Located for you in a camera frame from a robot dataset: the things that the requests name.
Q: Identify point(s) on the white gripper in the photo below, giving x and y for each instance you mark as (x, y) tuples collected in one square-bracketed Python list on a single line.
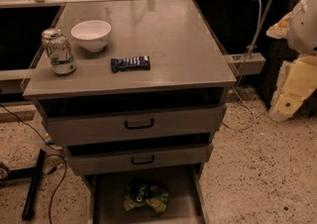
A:
[(304, 26)]

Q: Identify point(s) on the green rice chip bag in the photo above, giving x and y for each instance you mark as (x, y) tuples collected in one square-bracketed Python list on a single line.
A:
[(141, 193)]

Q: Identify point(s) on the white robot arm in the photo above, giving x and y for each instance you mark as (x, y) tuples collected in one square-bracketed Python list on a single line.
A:
[(302, 28)]

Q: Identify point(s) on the grey drawer cabinet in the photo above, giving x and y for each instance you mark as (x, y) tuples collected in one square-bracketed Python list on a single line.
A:
[(187, 70)]

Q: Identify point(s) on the open bottom drawer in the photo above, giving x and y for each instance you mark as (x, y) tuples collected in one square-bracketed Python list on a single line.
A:
[(185, 204)]

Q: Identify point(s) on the middle grey drawer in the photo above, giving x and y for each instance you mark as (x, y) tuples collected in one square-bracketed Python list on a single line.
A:
[(141, 159)]

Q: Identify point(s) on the grey drawer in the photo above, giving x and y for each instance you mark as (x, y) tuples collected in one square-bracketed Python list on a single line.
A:
[(141, 159), (125, 126)]

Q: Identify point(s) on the top grey drawer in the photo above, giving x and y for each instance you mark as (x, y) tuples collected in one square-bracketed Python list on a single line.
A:
[(125, 126)]

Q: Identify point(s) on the dark side cabinet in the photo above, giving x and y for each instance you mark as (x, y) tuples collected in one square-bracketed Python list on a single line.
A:
[(274, 51)]

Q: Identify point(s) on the dark blue snack bar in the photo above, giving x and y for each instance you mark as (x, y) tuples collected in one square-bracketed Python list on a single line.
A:
[(130, 63)]

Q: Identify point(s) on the white bowl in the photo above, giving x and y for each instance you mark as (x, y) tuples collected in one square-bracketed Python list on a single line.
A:
[(92, 35)]

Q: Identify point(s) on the green white soda can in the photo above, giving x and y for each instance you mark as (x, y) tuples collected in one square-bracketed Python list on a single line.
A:
[(58, 50)]

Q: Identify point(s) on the black floor stand bar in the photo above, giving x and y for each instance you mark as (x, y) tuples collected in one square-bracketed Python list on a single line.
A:
[(28, 212)]

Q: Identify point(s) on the grey metal bracket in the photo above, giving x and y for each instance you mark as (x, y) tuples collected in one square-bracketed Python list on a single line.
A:
[(241, 66)]

